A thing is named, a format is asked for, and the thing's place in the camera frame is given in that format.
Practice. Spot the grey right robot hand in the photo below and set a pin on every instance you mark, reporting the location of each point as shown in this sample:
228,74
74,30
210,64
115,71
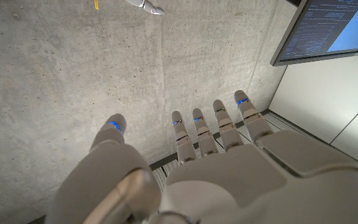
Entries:
146,5

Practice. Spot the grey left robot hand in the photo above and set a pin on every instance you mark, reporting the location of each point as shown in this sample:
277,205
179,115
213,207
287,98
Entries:
228,186

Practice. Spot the white sideboard cabinet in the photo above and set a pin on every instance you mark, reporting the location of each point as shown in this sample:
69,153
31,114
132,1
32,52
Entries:
322,99

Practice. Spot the black computer monitor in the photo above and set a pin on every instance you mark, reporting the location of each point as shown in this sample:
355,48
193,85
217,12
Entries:
322,28

